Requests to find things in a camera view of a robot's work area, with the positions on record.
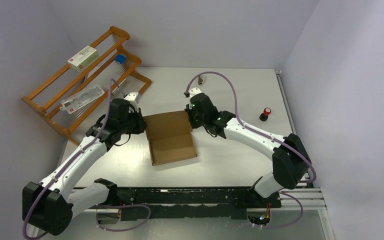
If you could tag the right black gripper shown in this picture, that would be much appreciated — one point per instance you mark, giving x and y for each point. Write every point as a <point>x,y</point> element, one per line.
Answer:
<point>189,112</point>

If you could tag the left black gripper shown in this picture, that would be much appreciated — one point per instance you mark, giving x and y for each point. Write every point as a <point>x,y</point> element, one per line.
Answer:
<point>141,125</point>

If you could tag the brown cardboard box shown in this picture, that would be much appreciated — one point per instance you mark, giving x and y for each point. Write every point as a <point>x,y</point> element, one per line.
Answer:
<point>170,138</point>

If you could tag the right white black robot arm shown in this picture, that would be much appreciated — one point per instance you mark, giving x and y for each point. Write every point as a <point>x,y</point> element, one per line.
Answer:
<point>290,161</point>

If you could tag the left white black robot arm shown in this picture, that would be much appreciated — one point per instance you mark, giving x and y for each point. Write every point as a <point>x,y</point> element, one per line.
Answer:
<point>51,204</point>

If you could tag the white green carton box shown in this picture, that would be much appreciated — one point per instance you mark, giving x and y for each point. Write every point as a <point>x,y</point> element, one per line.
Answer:
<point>83,58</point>

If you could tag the small metal clip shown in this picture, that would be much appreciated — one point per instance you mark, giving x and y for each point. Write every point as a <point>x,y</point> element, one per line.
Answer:
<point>201,79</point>

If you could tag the small white grey bar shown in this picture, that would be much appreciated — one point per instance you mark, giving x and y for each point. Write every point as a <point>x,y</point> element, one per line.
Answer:
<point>120,89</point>

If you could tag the orange wooden rack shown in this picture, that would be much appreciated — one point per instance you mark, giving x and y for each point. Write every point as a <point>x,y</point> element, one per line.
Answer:
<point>46,99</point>

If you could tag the clear plastic packet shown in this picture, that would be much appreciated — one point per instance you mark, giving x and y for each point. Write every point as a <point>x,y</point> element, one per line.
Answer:
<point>81,99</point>

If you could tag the blue small object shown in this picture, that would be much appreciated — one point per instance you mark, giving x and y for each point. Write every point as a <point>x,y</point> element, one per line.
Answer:
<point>120,59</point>

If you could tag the red emergency stop button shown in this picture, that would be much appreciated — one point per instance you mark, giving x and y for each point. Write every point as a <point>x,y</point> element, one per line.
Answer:
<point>265,114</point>

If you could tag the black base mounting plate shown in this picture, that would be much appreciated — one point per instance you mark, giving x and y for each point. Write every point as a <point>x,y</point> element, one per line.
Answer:
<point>189,202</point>

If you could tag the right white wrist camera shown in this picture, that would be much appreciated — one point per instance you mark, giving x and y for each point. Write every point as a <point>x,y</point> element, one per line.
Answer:
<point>193,91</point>

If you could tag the aluminium frame rail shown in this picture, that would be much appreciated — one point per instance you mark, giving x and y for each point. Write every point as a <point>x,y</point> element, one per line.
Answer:
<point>300,199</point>

